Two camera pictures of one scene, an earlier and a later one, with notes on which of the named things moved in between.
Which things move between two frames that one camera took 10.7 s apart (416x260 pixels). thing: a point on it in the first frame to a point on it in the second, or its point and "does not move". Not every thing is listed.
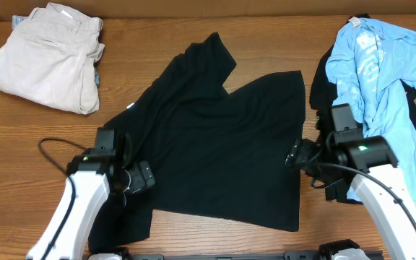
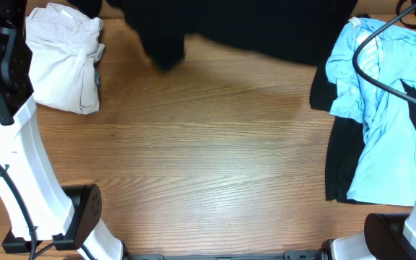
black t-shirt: [213, 152] to [300, 31]
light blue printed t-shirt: [369, 61] does not move
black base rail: [285, 256] does not move
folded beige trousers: [50, 59] does not move
